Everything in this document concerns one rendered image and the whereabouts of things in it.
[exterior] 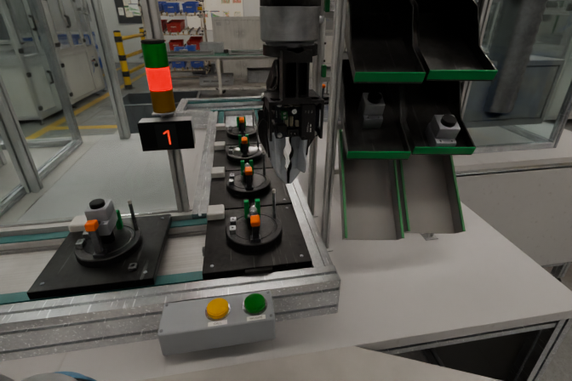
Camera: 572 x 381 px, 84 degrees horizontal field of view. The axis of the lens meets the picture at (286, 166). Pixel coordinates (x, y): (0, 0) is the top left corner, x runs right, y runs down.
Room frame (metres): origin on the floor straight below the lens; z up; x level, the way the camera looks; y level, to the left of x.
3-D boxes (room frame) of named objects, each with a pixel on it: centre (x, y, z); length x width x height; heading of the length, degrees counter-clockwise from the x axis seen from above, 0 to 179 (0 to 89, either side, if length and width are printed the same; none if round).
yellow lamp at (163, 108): (0.73, 0.29, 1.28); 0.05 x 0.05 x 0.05
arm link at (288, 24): (0.44, -0.01, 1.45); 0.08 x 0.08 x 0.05
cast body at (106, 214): (0.60, 0.42, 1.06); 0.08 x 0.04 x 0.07; 11
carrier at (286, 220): (0.65, 0.08, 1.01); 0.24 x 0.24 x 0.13; 9
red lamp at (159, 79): (0.73, 0.29, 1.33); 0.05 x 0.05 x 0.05
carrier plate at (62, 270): (0.59, 0.42, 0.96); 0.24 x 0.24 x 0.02; 9
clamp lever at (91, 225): (0.55, 0.41, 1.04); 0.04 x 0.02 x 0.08; 9
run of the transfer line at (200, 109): (2.07, -0.50, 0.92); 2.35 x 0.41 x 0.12; 99
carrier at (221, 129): (1.37, 0.20, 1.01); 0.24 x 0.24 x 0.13; 9
